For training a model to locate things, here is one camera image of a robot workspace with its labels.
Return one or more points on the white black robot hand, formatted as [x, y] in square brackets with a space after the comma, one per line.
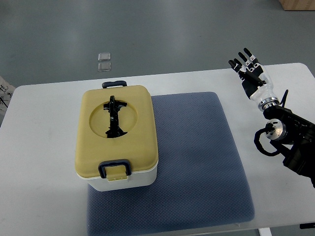
[256, 81]

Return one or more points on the yellow storage box lid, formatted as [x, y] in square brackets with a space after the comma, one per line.
[116, 132]

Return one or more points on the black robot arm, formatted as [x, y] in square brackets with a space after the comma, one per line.
[292, 136]

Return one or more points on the cardboard box corner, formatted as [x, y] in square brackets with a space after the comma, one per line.
[298, 5]

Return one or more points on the white storage box body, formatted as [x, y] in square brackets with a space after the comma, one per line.
[117, 178]

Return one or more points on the blue grey cushion mat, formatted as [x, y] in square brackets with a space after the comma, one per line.
[200, 180]

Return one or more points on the upper clear floor tile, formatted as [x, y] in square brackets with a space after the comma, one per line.
[104, 56]

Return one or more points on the clear floor tile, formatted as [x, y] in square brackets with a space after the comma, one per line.
[104, 56]
[104, 66]

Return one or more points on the lower clear floor tile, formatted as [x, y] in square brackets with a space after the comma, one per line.
[104, 66]

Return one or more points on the white table leg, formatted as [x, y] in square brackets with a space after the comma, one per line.
[264, 232]

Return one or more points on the black object bottom right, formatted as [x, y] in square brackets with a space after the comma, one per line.
[307, 226]

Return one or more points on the paper with black writing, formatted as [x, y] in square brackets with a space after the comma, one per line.
[6, 93]

